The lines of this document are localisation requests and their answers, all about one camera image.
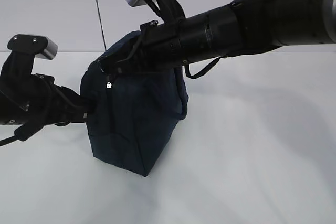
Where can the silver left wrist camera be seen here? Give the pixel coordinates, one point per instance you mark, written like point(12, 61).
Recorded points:
point(38, 46)

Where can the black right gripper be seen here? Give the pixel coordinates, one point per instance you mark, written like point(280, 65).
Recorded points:
point(156, 48)

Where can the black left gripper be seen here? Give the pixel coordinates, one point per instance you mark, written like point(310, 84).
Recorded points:
point(25, 96)

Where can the dark navy fabric bag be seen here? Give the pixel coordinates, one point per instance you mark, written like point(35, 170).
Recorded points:
point(134, 116)

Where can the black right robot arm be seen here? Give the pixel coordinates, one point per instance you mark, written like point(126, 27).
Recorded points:
point(242, 27)

